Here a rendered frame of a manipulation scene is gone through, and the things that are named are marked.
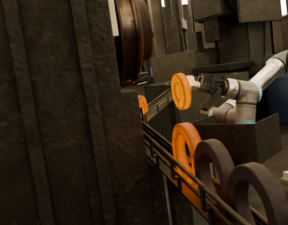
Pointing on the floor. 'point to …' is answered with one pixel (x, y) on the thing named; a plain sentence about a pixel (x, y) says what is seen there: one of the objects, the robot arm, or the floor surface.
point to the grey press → (236, 36)
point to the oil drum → (281, 96)
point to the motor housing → (158, 194)
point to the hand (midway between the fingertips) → (180, 86)
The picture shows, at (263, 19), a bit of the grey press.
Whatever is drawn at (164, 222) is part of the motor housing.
